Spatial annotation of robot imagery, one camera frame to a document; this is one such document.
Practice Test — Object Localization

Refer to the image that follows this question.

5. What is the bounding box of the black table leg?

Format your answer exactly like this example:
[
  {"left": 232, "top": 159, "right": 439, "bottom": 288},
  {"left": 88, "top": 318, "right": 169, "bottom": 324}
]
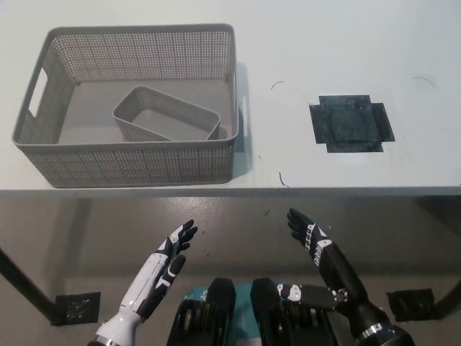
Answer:
[
  {"left": 0, "top": 247, "right": 58, "bottom": 315},
  {"left": 434, "top": 266, "right": 461, "bottom": 320}
]

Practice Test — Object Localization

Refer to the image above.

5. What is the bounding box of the black tape patch on table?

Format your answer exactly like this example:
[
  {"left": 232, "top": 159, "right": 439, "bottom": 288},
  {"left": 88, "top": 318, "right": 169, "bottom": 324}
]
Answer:
[{"left": 308, "top": 94, "right": 395, "bottom": 154}]

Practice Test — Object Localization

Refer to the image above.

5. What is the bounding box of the small grey perforated basket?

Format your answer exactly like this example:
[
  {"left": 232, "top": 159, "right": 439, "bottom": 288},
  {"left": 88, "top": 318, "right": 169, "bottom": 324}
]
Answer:
[{"left": 112, "top": 85, "right": 222, "bottom": 142}]

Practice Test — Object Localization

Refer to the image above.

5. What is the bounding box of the large grey perforated basket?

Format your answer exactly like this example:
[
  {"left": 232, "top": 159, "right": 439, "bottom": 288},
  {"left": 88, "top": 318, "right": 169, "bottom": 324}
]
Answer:
[{"left": 11, "top": 23, "right": 249, "bottom": 189}]

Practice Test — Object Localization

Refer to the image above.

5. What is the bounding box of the black and teal robot body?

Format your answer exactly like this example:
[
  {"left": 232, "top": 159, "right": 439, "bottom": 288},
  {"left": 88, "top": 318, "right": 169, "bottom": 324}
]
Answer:
[{"left": 174, "top": 276, "right": 339, "bottom": 346}]

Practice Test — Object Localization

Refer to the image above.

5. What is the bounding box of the white and black left hand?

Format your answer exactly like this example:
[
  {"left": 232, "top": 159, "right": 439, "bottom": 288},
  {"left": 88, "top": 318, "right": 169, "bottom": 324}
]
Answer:
[{"left": 94, "top": 219, "right": 199, "bottom": 343}]

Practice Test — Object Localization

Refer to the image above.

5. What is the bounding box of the black right hand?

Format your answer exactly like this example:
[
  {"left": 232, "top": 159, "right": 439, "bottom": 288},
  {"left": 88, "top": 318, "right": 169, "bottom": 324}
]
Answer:
[{"left": 276, "top": 208, "right": 392, "bottom": 340}]

